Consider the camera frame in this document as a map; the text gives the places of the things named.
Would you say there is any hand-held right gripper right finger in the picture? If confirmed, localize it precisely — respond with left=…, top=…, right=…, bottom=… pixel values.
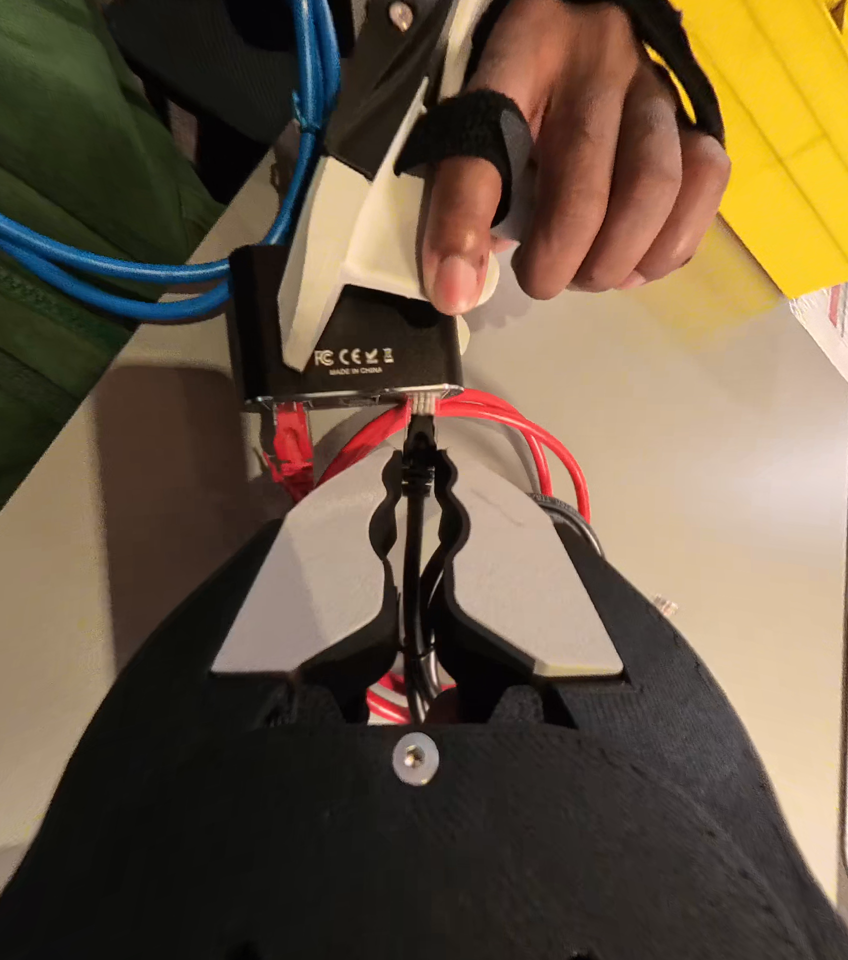
left=444, top=455, right=625, bottom=679

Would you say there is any black ethernet adapter hub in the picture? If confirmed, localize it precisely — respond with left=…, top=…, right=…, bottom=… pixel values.
left=229, top=245, right=467, bottom=414

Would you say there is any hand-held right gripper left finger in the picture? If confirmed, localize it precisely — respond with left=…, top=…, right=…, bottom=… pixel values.
left=210, top=485, right=398, bottom=679

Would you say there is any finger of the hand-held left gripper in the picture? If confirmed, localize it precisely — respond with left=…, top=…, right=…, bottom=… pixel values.
left=277, top=147, right=431, bottom=373

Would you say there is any red ethernet cable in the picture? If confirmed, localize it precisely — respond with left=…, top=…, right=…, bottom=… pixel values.
left=256, top=390, right=593, bottom=724

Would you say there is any person's left hand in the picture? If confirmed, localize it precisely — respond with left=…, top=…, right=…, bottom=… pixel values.
left=421, top=0, right=733, bottom=316

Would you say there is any blue ethernet cable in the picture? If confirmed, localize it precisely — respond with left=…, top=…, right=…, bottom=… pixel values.
left=0, top=0, right=343, bottom=325

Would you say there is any black ethernet cable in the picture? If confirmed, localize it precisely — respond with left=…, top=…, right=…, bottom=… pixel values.
left=382, top=393, right=602, bottom=729

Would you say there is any yellow plastic bin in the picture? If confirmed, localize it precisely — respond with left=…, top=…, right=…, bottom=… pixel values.
left=661, top=0, right=848, bottom=297

